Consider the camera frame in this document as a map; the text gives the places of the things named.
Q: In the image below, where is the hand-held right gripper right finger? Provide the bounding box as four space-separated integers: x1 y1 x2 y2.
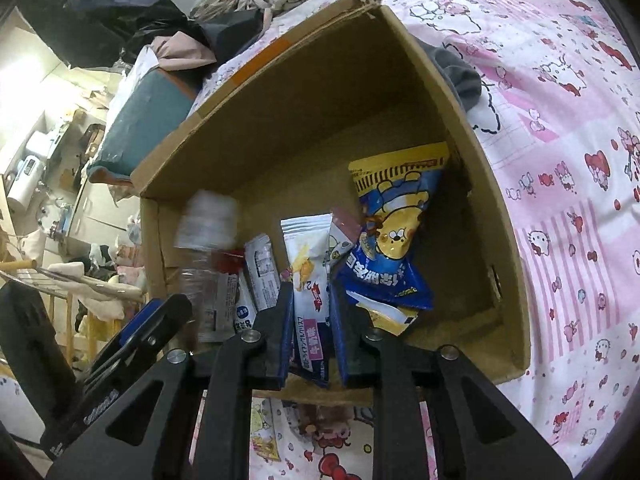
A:
330 279 574 480

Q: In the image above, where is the small pink white snack packet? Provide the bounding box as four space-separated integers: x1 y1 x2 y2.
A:
326 205 363 267

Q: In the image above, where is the teal headboard cushion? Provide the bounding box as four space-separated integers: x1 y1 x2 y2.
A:
86 66 199 184

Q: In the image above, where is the grey sock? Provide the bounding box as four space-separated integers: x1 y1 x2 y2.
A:
416 39 484 112

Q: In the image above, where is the white plastic bag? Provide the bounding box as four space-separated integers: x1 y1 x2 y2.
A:
106 44 162 127

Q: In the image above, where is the small yellow snack packet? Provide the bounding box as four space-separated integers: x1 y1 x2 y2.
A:
249 399 282 462

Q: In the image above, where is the pink cloth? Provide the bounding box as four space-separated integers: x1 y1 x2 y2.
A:
149 31 219 72

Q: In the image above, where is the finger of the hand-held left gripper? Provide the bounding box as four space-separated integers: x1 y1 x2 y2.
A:
84 294 194 392
86 299 167 372

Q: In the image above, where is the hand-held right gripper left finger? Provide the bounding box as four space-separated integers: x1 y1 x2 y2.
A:
46 282 296 480

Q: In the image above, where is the black plastic bag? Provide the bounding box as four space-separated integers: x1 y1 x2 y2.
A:
19 0 202 69

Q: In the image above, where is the beige kitchen cabinet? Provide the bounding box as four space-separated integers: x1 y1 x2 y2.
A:
64 179 137 262

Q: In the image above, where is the black panel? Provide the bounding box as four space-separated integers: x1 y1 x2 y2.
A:
0 280 77 442

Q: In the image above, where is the brown cardboard box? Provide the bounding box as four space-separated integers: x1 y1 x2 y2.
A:
131 0 532 409

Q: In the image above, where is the brown snack packet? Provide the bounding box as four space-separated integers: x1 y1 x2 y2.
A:
299 404 352 437

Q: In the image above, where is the long white yellow-figure snack packet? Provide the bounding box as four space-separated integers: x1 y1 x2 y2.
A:
279 213 334 389

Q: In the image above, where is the orange red snack packet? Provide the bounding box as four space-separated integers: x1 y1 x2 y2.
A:
215 249 247 274

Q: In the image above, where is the dark grey cloth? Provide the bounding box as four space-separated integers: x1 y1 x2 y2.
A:
199 6 274 62

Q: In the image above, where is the beige hanging cloth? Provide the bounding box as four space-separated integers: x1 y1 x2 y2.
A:
46 259 147 322

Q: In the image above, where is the white water heater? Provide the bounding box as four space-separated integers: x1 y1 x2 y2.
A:
4 154 47 212

